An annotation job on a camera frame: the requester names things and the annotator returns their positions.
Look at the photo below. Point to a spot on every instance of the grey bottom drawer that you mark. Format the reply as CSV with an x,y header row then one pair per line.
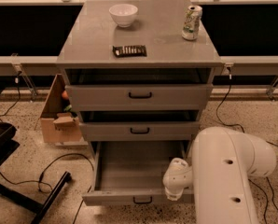
x,y
127,172

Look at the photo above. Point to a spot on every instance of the grey drawer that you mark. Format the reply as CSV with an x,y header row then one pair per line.
x,y
138,97
139,131
127,172

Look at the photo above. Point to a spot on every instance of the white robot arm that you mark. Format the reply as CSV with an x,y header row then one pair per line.
x,y
222,160

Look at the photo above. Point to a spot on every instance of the grey middle drawer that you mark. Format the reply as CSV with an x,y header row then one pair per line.
x,y
139,131

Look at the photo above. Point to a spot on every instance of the grey top drawer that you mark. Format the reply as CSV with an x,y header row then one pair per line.
x,y
138,97

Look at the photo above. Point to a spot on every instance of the grey drawer cabinet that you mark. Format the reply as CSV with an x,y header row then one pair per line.
x,y
142,83

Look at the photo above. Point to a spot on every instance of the brown cardboard box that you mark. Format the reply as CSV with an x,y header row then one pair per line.
x,y
58,125

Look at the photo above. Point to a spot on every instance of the dark snack bar packet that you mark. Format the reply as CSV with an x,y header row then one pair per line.
x,y
129,51

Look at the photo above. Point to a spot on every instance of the white green soda can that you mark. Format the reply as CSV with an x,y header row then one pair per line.
x,y
191,25

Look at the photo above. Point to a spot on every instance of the white bowl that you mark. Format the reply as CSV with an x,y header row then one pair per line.
x,y
123,15

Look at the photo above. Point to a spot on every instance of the black chair base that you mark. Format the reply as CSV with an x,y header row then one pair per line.
x,y
21,171

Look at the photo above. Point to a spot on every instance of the grey railing beam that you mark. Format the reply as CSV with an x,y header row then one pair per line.
x,y
37,37

